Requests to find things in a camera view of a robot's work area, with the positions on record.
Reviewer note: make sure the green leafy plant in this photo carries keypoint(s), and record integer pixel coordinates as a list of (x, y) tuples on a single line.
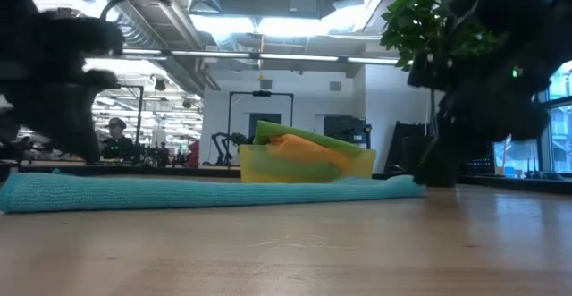
[(415, 19)]

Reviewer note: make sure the black perforated crate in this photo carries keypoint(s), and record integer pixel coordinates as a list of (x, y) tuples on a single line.
[(480, 162)]

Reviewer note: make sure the black background robot arm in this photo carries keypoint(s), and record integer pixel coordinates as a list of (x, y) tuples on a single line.
[(221, 146)]

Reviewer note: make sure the green microfiber towel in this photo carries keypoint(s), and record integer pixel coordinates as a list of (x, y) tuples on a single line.
[(286, 129)]

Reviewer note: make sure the small background potted plant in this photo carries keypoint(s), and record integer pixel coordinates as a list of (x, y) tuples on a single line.
[(239, 138)]

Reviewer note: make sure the person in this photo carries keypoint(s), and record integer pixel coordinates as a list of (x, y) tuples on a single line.
[(117, 144)]

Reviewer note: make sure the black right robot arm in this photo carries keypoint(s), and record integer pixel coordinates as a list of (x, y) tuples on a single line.
[(527, 10)]

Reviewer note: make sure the long ceiling light strip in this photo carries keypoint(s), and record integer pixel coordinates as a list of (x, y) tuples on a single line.
[(290, 57)]

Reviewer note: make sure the orange microfiber towel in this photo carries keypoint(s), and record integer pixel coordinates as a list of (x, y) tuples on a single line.
[(308, 150)]

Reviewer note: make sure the yellow translucent plastic bin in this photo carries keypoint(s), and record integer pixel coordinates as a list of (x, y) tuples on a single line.
[(364, 164)]

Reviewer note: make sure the dark framed window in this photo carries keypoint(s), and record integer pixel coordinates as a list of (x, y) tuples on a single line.
[(558, 144)]

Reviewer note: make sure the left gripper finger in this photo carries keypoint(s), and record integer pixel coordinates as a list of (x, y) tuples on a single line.
[(58, 121), (100, 79)]

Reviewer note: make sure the black leaning panel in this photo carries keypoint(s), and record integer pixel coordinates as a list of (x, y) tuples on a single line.
[(395, 148)]

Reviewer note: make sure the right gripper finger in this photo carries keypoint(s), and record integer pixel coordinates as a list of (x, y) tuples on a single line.
[(447, 153)]

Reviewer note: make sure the black background frame stand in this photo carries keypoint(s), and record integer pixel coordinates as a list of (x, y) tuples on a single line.
[(139, 108), (261, 93)]

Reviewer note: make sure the black background machine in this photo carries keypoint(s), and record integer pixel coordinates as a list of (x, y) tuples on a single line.
[(344, 130)]

